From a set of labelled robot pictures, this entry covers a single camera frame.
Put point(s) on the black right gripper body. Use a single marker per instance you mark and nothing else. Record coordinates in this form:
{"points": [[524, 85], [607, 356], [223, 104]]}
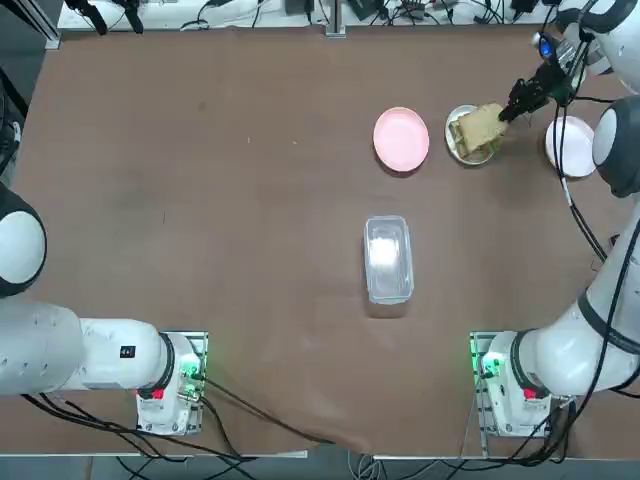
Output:
{"points": [[555, 82]]}

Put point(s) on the brown bread slice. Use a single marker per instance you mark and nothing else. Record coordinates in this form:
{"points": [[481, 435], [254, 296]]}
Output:
{"points": [[482, 127], [457, 131]]}

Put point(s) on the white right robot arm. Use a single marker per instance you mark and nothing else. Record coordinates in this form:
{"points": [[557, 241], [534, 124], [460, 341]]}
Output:
{"points": [[565, 350]]}

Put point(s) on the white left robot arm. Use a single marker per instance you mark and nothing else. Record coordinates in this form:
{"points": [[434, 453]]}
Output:
{"points": [[100, 350]]}

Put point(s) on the white round plate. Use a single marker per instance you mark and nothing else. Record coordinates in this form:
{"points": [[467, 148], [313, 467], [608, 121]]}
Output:
{"points": [[452, 145], [575, 145]]}

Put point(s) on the pink round plate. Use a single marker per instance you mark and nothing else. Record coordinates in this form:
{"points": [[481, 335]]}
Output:
{"points": [[400, 140]]}

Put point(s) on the clear plastic container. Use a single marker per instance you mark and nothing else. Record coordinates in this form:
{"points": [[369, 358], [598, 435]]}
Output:
{"points": [[387, 260]]}

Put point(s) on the black stand leg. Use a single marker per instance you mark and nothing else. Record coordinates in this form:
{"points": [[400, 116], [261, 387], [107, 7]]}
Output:
{"points": [[132, 15], [95, 17]]}

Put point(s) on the aluminium camera post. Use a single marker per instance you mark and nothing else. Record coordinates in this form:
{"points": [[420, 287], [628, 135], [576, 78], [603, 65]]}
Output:
{"points": [[335, 17]]}

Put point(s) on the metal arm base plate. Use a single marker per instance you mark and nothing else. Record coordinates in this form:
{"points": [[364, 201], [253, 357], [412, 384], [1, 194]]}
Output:
{"points": [[200, 345], [477, 350]]}

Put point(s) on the aluminium rail bracket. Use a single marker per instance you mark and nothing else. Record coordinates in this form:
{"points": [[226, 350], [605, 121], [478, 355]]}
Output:
{"points": [[50, 32]]}

